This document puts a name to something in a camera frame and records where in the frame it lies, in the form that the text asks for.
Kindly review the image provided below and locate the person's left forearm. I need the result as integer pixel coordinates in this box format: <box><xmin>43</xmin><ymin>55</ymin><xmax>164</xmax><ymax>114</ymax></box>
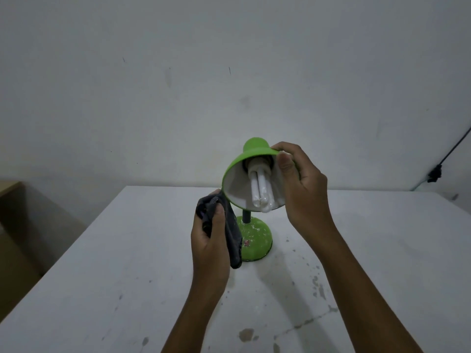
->
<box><xmin>161</xmin><ymin>288</ymin><xmax>230</xmax><ymax>353</ymax></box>

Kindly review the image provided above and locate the white fluorescent light bulb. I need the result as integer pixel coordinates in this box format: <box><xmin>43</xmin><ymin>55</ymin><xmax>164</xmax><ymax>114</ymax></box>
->
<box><xmin>248</xmin><ymin>161</ymin><xmax>275</xmax><ymax>212</ymax></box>

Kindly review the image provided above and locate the person's right forearm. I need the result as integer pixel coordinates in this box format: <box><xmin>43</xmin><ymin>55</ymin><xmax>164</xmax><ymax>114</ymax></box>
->
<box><xmin>312</xmin><ymin>229</ymin><xmax>424</xmax><ymax>353</ymax></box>

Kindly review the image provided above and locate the dark grey cloth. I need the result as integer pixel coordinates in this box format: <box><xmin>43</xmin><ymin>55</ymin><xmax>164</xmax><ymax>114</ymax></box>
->
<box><xmin>195</xmin><ymin>190</ymin><xmax>244</xmax><ymax>270</ymax></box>

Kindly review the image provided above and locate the person's left hand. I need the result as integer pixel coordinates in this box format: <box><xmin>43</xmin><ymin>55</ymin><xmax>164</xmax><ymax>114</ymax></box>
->
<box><xmin>190</xmin><ymin>189</ymin><xmax>232</xmax><ymax>297</ymax></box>

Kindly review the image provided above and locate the light wooden cabinet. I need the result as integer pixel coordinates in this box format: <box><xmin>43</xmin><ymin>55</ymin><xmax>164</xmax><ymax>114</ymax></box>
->
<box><xmin>0</xmin><ymin>179</ymin><xmax>87</xmax><ymax>322</ymax></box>

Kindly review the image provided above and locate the person's right hand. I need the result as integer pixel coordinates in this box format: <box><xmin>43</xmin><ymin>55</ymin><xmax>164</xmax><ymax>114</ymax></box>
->
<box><xmin>270</xmin><ymin>141</ymin><xmax>338</xmax><ymax>241</ymax></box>

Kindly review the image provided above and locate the black power cord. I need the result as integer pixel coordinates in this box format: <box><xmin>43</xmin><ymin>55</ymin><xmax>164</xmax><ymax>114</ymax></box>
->
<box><xmin>409</xmin><ymin>126</ymin><xmax>471</xmax><ymax>192</ymax></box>

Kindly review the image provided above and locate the green table lamp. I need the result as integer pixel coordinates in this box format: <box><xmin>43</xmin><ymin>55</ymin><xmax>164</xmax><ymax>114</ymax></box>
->
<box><xmin>222</xmin><ymin>137</ymin><xmax>303</xmax><ymax>262</ymax></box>

